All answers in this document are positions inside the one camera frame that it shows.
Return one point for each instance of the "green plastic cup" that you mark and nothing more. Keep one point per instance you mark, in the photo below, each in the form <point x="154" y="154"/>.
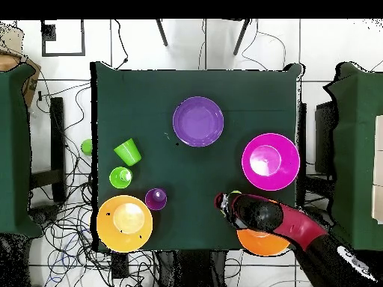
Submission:
<point x="116" y="179"/>
<point x="128" y="152"/>
<point x="236" y="192"/>

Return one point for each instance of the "large pink plastic bowl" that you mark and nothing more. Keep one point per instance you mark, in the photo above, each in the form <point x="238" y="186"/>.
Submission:
<point x="270" y="179"/>

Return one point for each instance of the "large orange plastic bowl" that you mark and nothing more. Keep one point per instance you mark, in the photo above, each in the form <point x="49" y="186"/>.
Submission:
<point x="263" y="243"/>
<point x="125" y="240"/>

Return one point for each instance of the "purple plastic bowl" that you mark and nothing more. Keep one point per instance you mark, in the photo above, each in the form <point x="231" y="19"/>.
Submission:
<point x="198" y="121"/>

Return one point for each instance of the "small green plastic bowl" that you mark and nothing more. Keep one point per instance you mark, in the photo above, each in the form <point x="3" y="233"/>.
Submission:
<point x="87" y="147"/>

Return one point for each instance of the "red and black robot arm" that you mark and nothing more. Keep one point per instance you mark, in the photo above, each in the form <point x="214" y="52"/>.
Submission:
<point x="299" y="227"/>

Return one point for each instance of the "purple plastic cup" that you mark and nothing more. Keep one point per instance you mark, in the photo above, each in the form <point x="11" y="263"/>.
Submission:
<point x="155" y="201"/>

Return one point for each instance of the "black stand bar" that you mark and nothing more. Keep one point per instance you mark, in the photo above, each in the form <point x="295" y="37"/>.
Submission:
<point x="302" y="125"/>
<point x="58" y="134"/>

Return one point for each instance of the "black floor power box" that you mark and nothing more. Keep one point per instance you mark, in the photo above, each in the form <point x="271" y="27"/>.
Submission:
<point x="120" y="266"/>

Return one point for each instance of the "black equipment box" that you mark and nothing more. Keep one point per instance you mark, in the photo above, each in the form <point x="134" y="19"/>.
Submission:
<point x="324" y="134"/>

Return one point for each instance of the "dark green table cloth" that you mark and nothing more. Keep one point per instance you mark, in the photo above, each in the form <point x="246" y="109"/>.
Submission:
<point x="134" y="89"/>

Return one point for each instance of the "green side table cloth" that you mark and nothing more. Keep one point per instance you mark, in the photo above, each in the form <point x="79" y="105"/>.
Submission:
<point x="356" y="149"/>
<point x="15" y="149"/>

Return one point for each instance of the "black tripod leg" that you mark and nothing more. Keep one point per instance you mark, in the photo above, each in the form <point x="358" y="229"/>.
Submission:
<point x="241" y="37"/>
<point x="162" y="33"/>

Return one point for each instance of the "brown cardboard box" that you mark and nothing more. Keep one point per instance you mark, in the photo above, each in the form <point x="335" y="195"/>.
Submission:
<point x="31" y="86"/>

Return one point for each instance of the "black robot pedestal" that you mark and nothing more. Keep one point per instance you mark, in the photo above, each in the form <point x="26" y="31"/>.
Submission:
<point x="191" y="269"/>

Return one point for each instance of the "black square floor frame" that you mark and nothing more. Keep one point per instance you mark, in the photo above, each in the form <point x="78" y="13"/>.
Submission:
<point x="63" y="54"/>

